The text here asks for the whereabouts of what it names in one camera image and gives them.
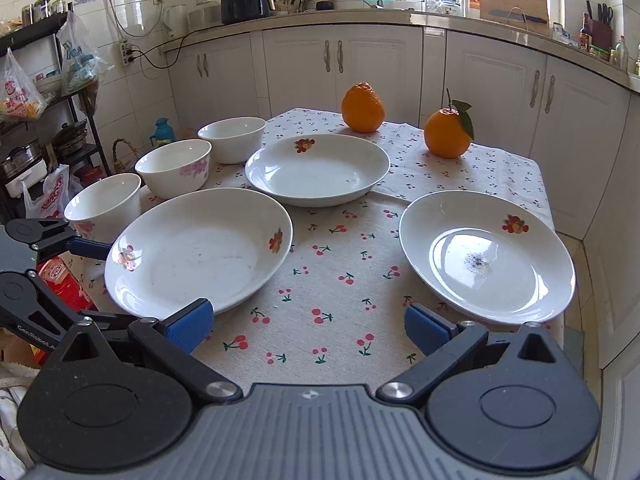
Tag plain white bowl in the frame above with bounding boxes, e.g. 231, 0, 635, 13
197, 116, 267, 165

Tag kitchen countertop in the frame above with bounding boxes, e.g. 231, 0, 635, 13
162, 7, 640, 93

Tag plastic bag red print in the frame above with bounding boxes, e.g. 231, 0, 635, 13
0, 47, 48, 122

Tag metal jars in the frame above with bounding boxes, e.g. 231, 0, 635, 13
21, 0, 66, 23

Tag white electric kettle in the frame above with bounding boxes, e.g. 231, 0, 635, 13
163, 4, 188, 38

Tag dark cooking pot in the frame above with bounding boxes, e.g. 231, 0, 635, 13
52, 120, 91, 156

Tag orange with leaf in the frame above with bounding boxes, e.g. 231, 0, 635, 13
424, 89, 475, 159

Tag knife block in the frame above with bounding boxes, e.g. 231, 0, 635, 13
585, 2, 615, 51

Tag wide white bowl pink flowers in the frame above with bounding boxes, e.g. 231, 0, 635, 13
135, 138, 213, 200

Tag red cardboard box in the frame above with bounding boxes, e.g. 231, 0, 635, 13
37, 255, 98, 311

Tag black metal shelf rack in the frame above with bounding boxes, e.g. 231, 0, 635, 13
0, 10, 108, 221

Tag plastic bag blue print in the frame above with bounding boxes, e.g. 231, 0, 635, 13
56, 10, 113, 93

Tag black power cable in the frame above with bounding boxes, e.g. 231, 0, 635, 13
127, 30, 251, 68

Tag cherry print tablecloth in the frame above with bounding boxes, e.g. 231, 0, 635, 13
65, 107, 556, 396

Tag white plate fruit print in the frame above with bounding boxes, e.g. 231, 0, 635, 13
244, 133, 391, 208
398, 190, 577, 325

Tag steel pot with lid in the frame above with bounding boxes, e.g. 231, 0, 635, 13
0, 142, 43, 181

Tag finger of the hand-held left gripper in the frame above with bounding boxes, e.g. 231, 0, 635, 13
31, 217, 113, 261
0, 275, 151, 356

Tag tall white bowl pink flowers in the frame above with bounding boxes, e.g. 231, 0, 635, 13
63, 173, 143, 245

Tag white electric cooker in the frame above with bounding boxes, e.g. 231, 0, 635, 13
5, 167, 48, 198

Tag bumpy orange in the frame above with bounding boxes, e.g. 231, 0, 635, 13
341, 82, 385, 134

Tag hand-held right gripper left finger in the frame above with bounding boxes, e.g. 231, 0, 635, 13
47, 298, 243, 406

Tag white plate orange flower print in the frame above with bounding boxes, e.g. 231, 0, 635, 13
104, 187, 294, 321

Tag red and white plastic bag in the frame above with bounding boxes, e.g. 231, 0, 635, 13
21, 164, 83, 221

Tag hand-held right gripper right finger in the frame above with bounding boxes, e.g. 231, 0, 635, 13
375, 303, 568, 406

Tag wicker basket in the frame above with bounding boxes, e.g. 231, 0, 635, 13
111, 138, 143, 175

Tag teal thermos jug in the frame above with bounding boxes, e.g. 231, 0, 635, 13
151, 118, 176, 143

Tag white towel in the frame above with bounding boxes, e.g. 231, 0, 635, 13
0, 360, 36, 480

